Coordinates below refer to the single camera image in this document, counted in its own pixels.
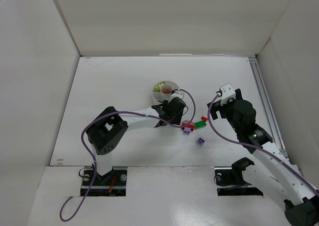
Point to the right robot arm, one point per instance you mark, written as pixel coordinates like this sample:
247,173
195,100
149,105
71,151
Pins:
270,172

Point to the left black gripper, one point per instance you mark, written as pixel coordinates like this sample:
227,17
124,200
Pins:
180,116

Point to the brown lego plate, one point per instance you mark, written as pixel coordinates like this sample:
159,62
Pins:
166,89

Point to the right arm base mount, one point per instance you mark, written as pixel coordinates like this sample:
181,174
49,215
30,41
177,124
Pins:
229,180

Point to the red pink lego figure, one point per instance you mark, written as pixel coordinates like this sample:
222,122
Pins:
187,127

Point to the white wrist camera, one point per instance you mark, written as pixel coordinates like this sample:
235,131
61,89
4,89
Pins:
226,94
176,94

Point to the white round divided container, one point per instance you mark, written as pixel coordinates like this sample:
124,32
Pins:
158,97

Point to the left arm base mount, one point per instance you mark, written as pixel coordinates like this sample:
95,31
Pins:
111,185

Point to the lime green lego brick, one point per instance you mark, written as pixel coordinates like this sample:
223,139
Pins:
157,88

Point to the aluminium rail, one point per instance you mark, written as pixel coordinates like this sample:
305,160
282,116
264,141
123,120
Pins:
272,122

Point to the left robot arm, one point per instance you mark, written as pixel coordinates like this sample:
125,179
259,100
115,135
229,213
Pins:
109,127

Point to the purple lego brick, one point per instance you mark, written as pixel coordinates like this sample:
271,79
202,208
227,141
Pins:
200,142

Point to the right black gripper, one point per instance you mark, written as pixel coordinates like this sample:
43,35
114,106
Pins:
218,109

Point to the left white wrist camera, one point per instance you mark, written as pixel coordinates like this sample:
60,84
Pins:
176,94

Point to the green lego plate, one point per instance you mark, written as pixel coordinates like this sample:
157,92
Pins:
199,124

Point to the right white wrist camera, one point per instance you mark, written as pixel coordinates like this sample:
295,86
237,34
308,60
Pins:
226,94

